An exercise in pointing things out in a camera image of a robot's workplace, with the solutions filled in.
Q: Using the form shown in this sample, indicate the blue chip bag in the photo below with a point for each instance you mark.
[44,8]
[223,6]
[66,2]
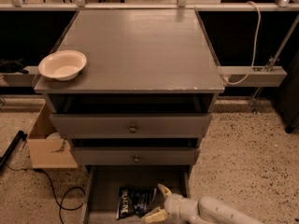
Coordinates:
[134,202]

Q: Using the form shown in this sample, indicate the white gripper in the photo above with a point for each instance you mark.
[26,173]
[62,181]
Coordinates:
[172,205]

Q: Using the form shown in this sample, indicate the white bowl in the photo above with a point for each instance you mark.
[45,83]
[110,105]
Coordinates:
[62,65]

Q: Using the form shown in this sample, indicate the bottom grey drawer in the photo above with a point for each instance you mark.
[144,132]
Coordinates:
[102,193]

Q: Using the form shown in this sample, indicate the middle grey drawer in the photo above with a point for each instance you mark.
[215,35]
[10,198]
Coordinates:
[135,156]

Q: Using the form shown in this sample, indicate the black cart at right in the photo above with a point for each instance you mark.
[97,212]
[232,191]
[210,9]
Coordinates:
[288,96]

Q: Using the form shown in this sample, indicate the black object on rail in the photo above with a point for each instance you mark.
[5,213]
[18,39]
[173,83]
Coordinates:
[12,66]

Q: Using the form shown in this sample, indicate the black bar on floor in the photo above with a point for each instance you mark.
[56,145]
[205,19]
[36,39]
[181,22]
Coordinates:
[20,136]

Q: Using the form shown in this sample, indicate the metal frame rail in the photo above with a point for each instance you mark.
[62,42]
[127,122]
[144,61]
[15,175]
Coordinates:
[257,76]

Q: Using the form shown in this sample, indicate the cardboard box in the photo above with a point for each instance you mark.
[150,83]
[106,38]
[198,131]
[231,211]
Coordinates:
[48,150]

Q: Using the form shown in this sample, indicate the grey drawer cabinet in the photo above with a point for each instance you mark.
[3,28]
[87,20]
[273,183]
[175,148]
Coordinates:
[152,61]

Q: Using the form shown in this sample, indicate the top grey drawer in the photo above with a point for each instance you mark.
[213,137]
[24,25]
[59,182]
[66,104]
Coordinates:
[79,126]

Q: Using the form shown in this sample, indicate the grey drawer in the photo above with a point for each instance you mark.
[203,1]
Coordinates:
[79,126]
[102,193]
[135,156]

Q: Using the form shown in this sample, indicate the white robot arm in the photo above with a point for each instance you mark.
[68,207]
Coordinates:
[207,210]

